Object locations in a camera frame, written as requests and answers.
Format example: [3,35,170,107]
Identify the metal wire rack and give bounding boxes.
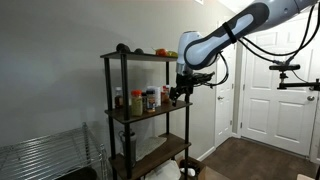
[0,121,110,180]

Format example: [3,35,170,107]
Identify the black capped spice jar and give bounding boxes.
[141,91,148,112]

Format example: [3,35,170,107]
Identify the black frame wooden shelf unit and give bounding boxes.
[99,50,195,180]

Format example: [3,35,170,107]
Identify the red tomato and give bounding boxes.
[155,48,169,58]

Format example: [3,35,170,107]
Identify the red capped spice jar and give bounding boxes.
[130,89,144,117]

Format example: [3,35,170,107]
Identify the black water bottle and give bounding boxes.
[118,130,138,168]

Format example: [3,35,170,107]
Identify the clear bottle with dark liquid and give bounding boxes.
[114,86,124,110]

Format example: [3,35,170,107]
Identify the white bag under shelf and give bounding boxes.
[144,159,182,180]

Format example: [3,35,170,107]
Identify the orange label spice bottle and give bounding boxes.
[145,88,157,114]

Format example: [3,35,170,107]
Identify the narrow white panel door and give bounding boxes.
[214,21,238,148]

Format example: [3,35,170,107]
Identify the white mesh mat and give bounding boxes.
[135,135,168,162]

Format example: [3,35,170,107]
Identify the black camera on stand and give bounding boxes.
[268,63,320,92]

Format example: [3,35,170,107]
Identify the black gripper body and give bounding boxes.
[175,73,195,98]

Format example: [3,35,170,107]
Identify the sauce bottle red cap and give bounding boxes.
[161,84,172,104]

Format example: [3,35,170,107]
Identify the brown cardboard box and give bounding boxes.
[177,156,232,180]

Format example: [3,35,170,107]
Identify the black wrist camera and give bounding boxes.
[192,71,215,89]

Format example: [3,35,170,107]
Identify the wide white panel door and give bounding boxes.
[241,13,320,158]

